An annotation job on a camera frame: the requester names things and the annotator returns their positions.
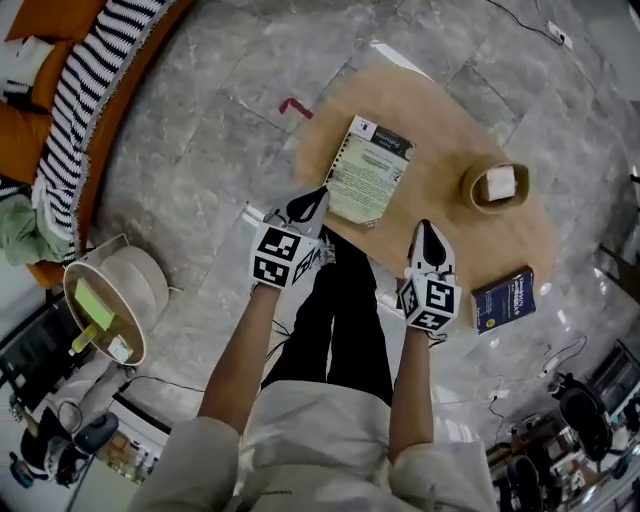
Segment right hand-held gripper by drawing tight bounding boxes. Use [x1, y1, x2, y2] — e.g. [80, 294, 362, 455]
[396, 218, 463, 333]

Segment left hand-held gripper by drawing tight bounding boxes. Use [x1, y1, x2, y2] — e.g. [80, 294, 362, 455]
[251, 187, 331, 291]

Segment green-white magazine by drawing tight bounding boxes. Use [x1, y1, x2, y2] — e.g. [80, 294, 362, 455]
[323, 114, 417, 232]

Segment orange sofa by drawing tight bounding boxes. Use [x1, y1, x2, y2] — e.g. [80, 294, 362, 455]
[0, 0, 194, 291]

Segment person's left forearm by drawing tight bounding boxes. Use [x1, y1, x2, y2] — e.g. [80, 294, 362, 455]
[197, 284, 281, 434]

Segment person's right forearm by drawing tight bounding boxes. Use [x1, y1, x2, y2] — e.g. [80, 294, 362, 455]
[388, 327, 435, 464]

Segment dark blue book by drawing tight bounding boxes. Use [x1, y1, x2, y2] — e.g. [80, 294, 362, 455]
[469, 264, 539, 336]

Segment wooden coffee table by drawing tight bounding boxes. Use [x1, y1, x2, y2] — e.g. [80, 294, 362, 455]
[292, 64, 560, 301]

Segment round bamboo basket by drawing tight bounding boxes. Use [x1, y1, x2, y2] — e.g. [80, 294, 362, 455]
[459, 155, 531, 216]

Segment white tissue block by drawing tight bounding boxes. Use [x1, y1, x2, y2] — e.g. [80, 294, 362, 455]
[482, 163, 519, 202]

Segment person's black trousers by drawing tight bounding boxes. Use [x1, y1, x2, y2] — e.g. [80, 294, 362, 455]
[259, 224, 396, 406]

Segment round beige side table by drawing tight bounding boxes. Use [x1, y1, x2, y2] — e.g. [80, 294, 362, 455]
[62, 233, 171, 369]

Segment black office chair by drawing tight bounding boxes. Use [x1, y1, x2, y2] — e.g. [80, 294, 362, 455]
[557, 387, 616, 466]

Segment person's beige shirt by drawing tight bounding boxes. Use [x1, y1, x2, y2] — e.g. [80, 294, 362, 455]
[132, 379, 501, 512]

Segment white wipes packet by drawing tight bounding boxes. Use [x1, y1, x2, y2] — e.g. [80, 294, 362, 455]
[107, 335, 135, 364]

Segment bright green notebook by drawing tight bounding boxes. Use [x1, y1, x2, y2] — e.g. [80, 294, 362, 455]
[73, 278, 116, 331]

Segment black white striped blanket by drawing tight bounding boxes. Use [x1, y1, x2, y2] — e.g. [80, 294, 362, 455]
[0, 0, 169, 256]

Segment yellow drink bottle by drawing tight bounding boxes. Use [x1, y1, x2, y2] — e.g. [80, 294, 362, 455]
[68, 323, 99, 357]

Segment white power strip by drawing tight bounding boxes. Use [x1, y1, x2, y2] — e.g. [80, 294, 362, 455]
[547, 19, 574, 49]

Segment green knitted blanket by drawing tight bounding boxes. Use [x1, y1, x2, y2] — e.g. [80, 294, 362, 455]
[0, 192, 76, 266]

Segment small orange cushion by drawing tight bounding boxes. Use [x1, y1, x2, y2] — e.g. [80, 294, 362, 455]
[29, 42, 76, 111]

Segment large orange cushion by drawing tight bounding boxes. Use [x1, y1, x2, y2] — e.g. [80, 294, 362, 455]
[0, 102, 51, 182]
[4, 0, 109, 41]

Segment black glass cabinet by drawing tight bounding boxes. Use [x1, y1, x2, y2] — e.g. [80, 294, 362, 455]
[0, 299, 86, 411]

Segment white cushion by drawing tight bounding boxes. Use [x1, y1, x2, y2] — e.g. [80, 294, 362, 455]
[0, 37, 51, 109]

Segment black power cable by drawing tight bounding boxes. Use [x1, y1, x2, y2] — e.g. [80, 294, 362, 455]
[487, 0, 556, 35]

